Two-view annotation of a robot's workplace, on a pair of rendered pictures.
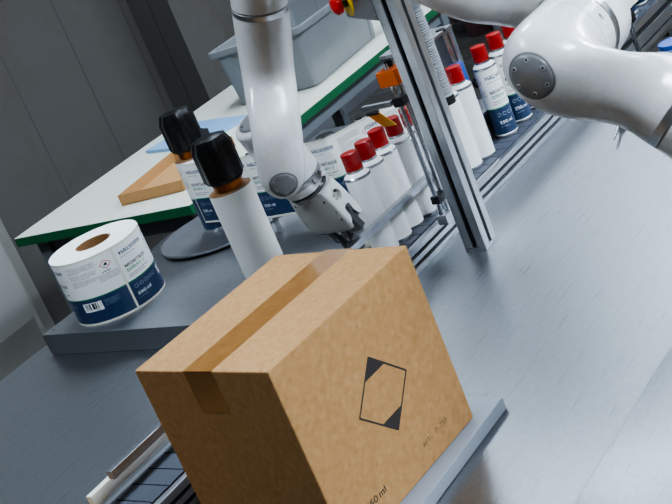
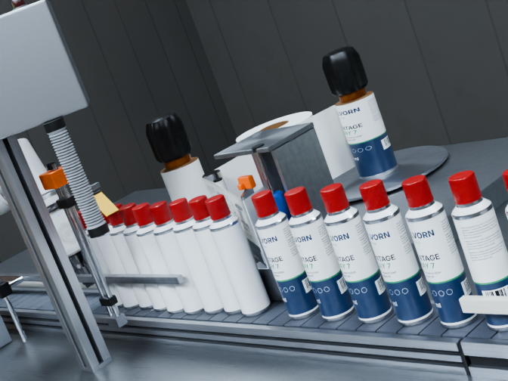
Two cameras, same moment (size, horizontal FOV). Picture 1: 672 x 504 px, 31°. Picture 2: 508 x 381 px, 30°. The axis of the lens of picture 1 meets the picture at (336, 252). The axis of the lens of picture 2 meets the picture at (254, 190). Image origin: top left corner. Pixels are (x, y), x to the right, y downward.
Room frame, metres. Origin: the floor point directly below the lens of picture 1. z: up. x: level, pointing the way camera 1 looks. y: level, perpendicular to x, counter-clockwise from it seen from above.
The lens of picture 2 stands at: (2.76, -1.84, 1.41)
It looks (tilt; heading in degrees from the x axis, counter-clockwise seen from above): 13 degrees down; 99
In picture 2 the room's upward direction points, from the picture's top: 21 degrees counter-clockwise
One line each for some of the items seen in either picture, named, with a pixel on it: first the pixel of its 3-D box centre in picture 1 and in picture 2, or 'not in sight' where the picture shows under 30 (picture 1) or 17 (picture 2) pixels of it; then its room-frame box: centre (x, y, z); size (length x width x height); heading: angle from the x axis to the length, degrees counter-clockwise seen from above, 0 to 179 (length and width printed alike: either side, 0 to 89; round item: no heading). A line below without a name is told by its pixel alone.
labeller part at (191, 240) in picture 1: (224, 226); (379, 175); (2.71, 0.21, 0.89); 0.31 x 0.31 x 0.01
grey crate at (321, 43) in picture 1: (300, 42); not in sight; (4.48, -0.17, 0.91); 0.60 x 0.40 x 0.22; 146
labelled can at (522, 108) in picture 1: (507, 77); (317, 252); (2.61, -0.49, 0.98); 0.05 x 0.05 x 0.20
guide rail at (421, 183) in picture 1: (317, 281); (32, 277); (1.95, 0.05, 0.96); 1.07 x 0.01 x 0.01; 138
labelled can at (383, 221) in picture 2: not in sight; (393, 251); (2.72, -0.59, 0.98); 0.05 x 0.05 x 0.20
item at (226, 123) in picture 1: (197, 134); not in sight; (4.18, 0.29, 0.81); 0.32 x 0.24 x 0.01; 38
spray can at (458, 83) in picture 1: (468, 111); (236, 254); (2.46, -0.37, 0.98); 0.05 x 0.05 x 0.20
